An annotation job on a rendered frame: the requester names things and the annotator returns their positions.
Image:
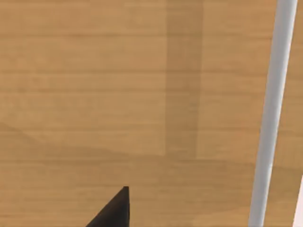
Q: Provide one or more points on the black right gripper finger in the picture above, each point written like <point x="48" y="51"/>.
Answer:
<point x="117" y="211"/>

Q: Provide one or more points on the wooden door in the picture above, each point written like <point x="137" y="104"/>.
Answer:
<point x="94" y="82"/>

